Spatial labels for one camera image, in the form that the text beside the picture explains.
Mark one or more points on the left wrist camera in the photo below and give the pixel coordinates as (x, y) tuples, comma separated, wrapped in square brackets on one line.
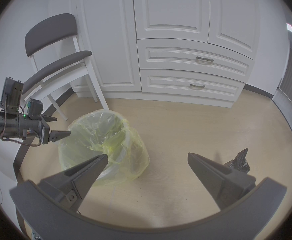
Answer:
[(35, 107)]

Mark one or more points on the black plastic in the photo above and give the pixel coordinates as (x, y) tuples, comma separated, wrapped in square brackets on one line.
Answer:
[(238, 162)]

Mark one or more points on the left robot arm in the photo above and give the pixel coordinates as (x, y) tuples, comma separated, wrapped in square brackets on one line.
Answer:
[(12, 94)]

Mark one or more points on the white wardrobe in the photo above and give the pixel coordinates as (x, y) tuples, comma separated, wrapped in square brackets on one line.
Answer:
[(173, 9)]

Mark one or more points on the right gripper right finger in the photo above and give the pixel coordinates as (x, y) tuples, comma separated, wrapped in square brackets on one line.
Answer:
[(227, 184)]

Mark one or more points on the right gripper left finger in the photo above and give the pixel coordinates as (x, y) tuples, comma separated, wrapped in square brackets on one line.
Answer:
[(85, 177)]

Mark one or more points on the white chair grey cushions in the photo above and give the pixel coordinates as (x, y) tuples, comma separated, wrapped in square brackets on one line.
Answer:
[(50, 31)]

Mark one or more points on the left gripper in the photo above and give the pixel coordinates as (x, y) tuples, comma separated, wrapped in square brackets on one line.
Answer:
[(15, 126)]

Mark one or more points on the yellow plastic bag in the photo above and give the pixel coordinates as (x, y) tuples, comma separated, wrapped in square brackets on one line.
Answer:
[(131, 159)]

